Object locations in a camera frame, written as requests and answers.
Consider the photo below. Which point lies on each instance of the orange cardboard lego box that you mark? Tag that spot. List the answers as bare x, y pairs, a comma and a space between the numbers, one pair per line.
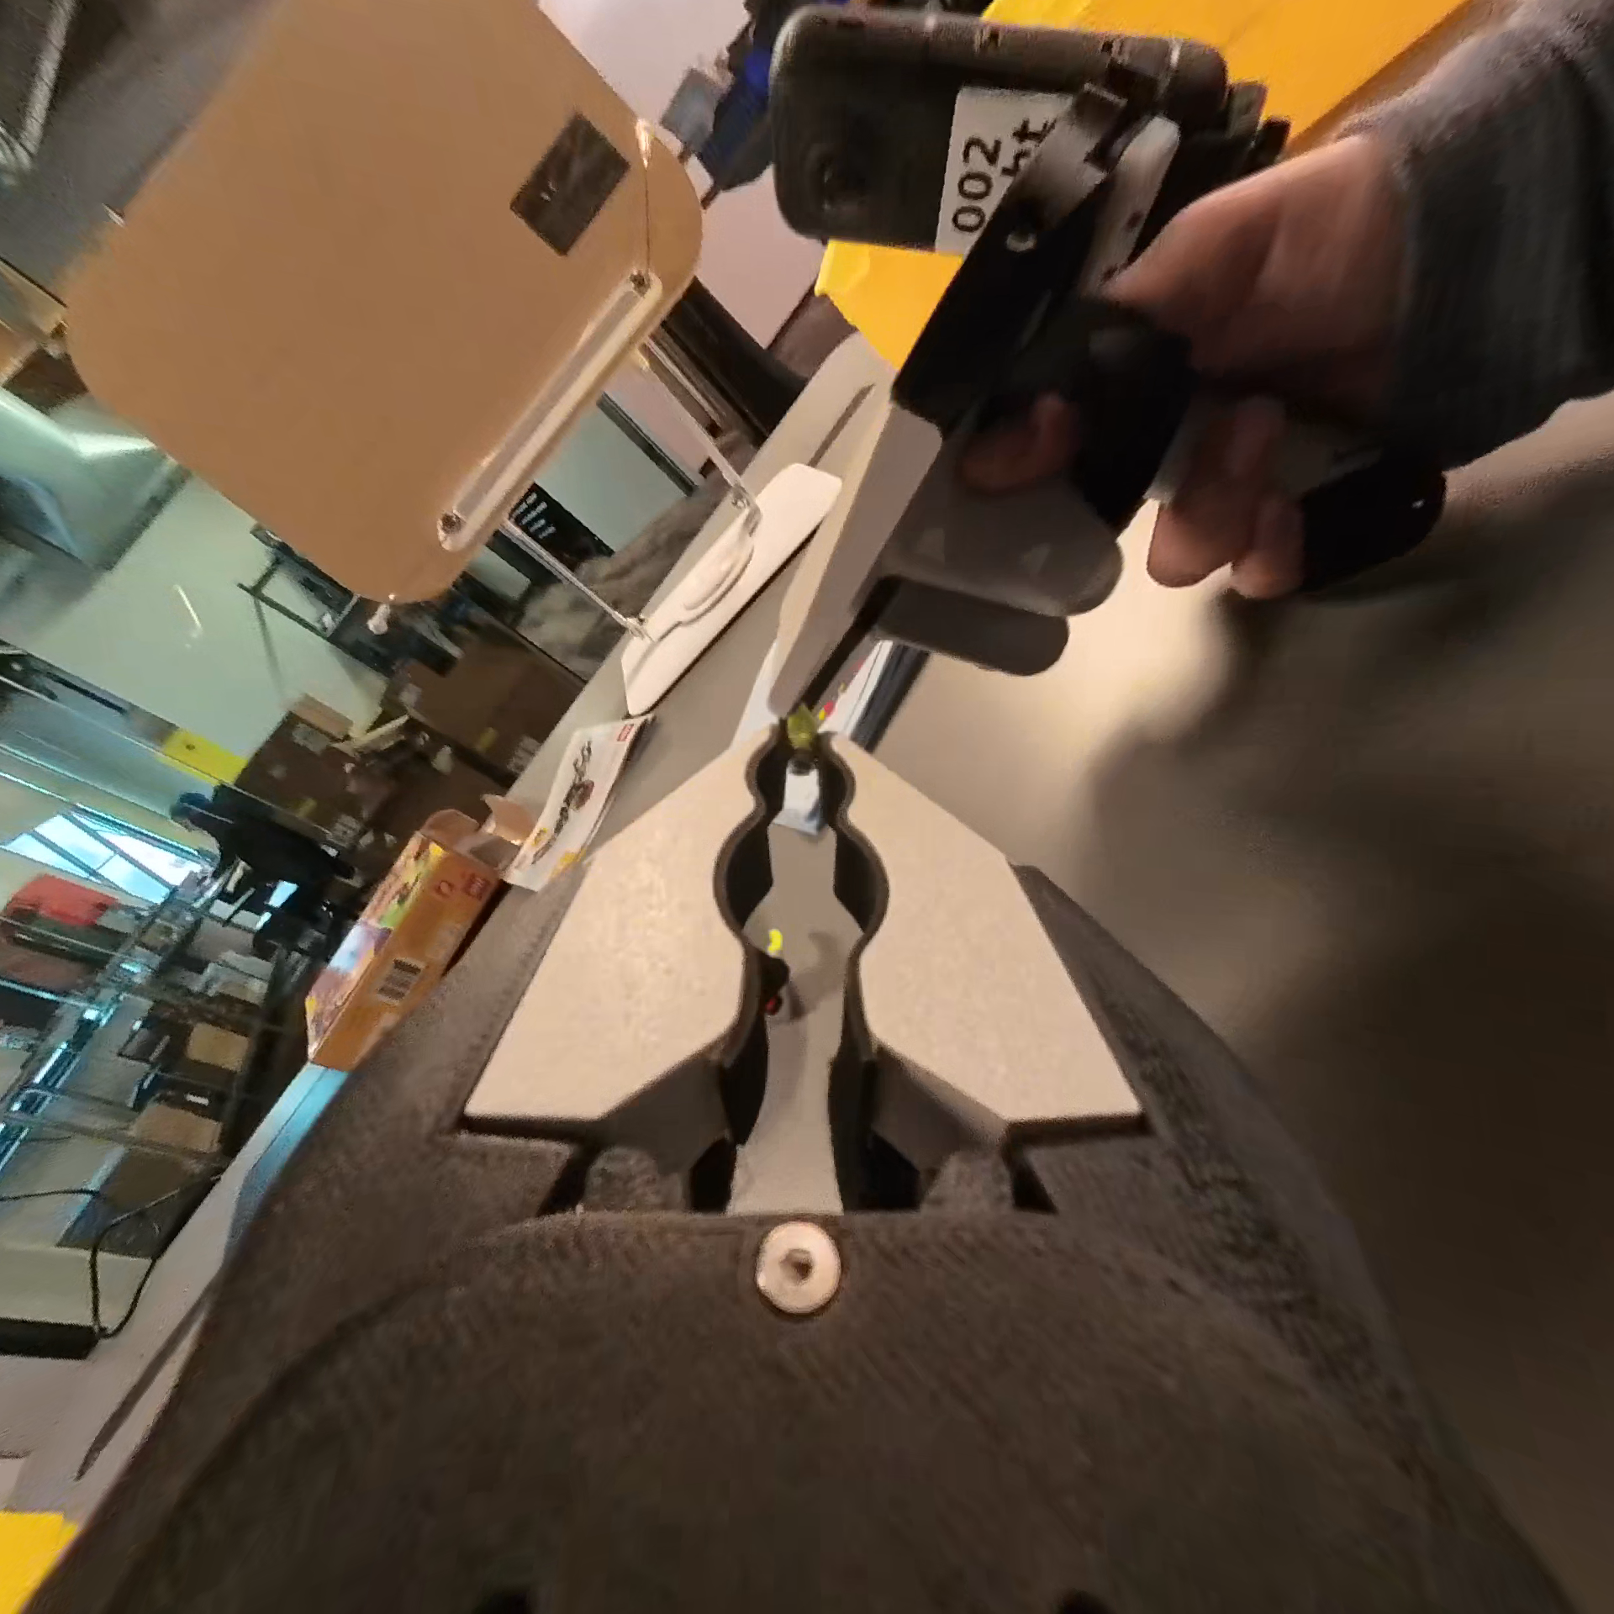
379, 970

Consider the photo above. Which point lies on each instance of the yellow plastic bin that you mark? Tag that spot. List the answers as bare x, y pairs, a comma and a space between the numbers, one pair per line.
871, 288

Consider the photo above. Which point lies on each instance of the closed instruction booklet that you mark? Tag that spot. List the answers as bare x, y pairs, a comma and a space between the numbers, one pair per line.
573, 807

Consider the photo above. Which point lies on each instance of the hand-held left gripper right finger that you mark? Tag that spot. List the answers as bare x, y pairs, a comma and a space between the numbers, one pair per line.
996, 1007

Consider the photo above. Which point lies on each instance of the open instruction booklet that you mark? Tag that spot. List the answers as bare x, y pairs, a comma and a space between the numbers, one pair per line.
881, 712

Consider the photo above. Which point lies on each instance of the black power adapter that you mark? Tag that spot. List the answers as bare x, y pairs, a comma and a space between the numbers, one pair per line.
44, 1341

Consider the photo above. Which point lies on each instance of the wooden board on white stand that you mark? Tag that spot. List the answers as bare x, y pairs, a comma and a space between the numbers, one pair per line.
379, 288

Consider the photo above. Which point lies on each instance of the yellow-green lego claw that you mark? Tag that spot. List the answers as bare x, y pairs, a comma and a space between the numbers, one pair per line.
797, 727

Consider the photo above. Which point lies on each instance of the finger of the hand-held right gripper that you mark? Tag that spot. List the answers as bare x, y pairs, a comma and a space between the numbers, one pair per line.
842, 567
984, 638

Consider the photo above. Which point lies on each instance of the person's right forearm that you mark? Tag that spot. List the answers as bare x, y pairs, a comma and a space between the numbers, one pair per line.
1512, 254

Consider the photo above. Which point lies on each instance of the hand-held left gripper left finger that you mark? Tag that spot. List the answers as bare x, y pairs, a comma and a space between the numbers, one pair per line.
617, 996

